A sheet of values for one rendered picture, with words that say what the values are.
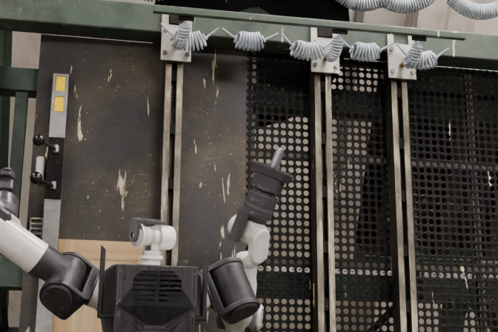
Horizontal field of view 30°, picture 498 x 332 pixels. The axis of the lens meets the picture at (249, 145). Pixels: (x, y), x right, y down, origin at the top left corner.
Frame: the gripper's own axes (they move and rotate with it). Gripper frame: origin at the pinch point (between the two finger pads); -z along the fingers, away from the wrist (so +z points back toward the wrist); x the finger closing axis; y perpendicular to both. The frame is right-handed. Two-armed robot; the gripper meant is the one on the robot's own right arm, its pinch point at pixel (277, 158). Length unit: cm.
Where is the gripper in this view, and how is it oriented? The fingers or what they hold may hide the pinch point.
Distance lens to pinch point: 266.9
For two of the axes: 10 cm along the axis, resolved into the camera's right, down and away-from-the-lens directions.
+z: -3.5, 9.3, 1.0
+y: 3.5, 0.3, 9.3
